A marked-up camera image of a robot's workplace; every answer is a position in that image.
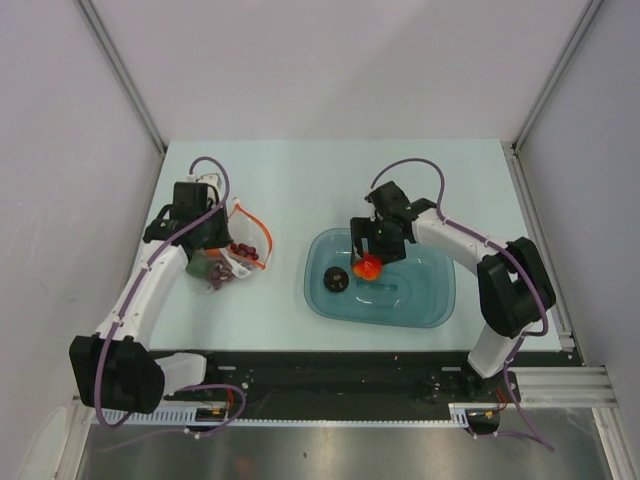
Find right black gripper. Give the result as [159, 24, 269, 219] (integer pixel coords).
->
[351, 216, 407, 265]

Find red orange fake peach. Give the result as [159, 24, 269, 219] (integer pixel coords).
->
[351, 252, 383, 281]

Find green fake avocado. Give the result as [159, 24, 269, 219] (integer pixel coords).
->
[186, 251, 211, 279]

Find clear zip top bag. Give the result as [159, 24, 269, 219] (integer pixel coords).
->
[186, 198, 274, 291]

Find purple fake grape bunch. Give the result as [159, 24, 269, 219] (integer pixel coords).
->
[204, 243, 265, 291]

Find dark purple fake plum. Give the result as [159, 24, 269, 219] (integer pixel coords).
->
[323, 266, 349, 293]

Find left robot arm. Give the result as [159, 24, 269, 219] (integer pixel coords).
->
[69, 174, 231, 414]

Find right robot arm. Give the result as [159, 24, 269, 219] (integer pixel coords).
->
[349, 181, 556, 401]

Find teal plastic bin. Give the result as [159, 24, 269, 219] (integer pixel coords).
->
[304, 228, 456, 328]

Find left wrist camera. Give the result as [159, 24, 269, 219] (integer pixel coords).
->
[186, 173, 223, 193]

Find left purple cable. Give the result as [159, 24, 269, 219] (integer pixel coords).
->
[94, 156, 249, 441]

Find purple cable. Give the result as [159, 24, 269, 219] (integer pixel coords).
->
[369, 158, 556, 454]
[94, 156, 249, 441]

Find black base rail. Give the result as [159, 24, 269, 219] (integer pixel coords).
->
[164, 349, 584, 421]

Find white cable duct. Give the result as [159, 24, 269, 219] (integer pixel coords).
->
[89, 402, 471, 429]

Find left aluminium frame post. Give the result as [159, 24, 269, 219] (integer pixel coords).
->
[73, 0, 168, 158]

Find aluminium frame post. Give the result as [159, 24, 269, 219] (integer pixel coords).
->
[510, 0, 605, 153]
[73, 0, 168, 158]

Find aluminium side rail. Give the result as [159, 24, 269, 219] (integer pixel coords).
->
[502, 142, 618, 409]

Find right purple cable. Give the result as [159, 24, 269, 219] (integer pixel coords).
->
[369, 158, 556, 454]

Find right aluminium frame post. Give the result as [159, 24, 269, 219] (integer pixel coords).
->
[510, 0, 605, 153]

